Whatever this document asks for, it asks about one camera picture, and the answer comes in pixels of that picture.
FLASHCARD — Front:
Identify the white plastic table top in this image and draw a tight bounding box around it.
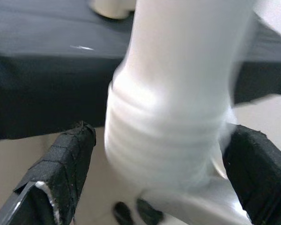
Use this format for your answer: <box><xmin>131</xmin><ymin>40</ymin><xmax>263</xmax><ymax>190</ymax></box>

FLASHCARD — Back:
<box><xmin>90</xmin><ymin>0</ymin><xmax>136</xmax><ymax>20</ymax></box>

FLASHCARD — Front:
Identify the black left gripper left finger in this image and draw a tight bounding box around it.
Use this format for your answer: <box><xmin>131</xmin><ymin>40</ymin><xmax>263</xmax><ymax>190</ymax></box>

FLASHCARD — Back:
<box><xmin>0</xmin><ymin>120</ymin><xmax>96</xmax><ymax>225</ymax></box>

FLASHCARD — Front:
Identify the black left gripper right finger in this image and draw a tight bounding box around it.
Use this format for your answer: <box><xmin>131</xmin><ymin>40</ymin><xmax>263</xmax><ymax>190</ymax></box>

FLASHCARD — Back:
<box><xmin>221</xmin><ymin>124</ymin><xmax>281</xmax><ymax>225</ymax></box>

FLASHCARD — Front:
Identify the black tablecloth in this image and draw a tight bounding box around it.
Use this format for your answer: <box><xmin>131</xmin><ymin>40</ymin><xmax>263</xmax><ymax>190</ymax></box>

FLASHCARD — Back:
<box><xmin>0</xmin><ymin>0</ymin><xmax>281</xmax><ymax>143</ymax></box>

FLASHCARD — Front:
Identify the white plastic table leg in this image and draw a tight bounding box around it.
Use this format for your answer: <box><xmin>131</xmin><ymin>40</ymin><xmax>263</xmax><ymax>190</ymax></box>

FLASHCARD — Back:
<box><xmin>104</xmin><ymin>0</ymin><xmax>258</xmax><ymax>202</ymax></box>

